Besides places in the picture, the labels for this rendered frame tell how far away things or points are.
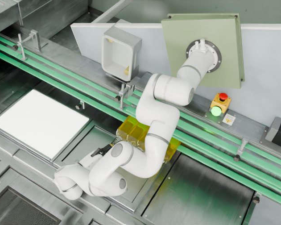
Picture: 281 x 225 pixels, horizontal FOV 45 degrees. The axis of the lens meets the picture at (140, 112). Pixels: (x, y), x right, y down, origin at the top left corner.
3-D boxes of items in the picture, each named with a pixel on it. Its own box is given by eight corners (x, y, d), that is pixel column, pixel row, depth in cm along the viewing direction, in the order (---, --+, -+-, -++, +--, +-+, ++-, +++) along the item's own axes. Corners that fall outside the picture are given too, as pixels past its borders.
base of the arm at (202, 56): (187, 35, 139) (171, 53, 129) (216, 36, 133) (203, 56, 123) (190, 68, 148) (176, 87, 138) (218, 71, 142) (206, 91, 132)
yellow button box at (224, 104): (214, 101, 163) (208, 111, 159) (218, 90, 158) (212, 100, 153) (228, 107, 161) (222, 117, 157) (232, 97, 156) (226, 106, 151)
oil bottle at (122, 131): (136, 112, 179) (113, 139, 166) (137, 105, 174) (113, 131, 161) (145, 116, 177) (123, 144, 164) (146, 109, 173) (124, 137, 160)
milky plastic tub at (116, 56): (110, 60, 183) (101, 69, 177) (111, 25, 166) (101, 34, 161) (138, 73, 178) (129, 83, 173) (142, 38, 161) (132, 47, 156)
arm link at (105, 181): (113, 159, 135) (87, 143, 126) (155, 155, 122) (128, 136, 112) (103, 199, 128) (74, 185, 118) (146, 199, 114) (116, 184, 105)
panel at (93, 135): (33, 89, 200) (-12, 127, 179) (32, 86, 197) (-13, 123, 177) (167, 161, 174) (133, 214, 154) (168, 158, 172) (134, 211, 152)
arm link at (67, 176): (109, 186, 131) (76, 188, 145) (95, 159, 128) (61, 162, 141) (96, 201, 125) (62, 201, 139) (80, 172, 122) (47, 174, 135)
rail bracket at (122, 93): (126, 98, 175) (113, 114, 167) (128, 74, 162) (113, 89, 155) (131, 101, 174) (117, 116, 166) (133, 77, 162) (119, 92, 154)
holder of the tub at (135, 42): (111, 68, 187) (103, 76, 182) (112, 25, 166) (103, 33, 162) (137, 80, 182) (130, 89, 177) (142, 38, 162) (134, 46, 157)
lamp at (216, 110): (211, 110, 157) (209, 114, 156) (213, 104, 154) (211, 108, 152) (220, 114, 156) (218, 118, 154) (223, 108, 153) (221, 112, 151)
